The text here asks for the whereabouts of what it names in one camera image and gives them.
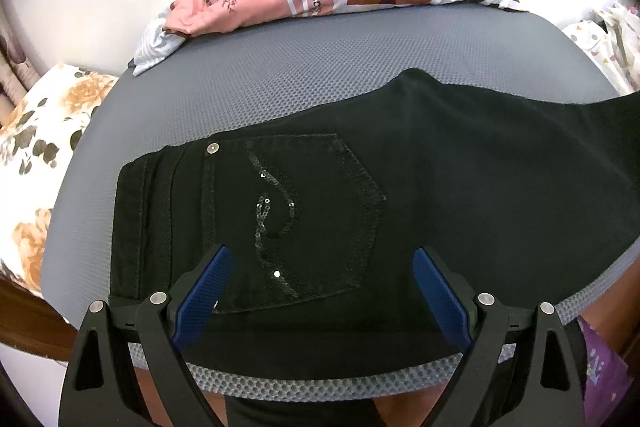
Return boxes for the black denim pants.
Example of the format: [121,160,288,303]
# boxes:
[110,69,639,379]

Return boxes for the purple patterned clothing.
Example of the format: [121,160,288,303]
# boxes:
[577,317,634,427]

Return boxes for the floral white pillow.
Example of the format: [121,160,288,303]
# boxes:
[0,64,117,297]

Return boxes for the beige floral curtain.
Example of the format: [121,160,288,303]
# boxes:
[0,10,40,127]

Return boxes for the white dotted cloth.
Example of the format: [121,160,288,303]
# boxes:
[562,3,639,95]

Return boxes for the brown wooden bed frame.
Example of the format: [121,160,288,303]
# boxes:
[0,279,77,361]

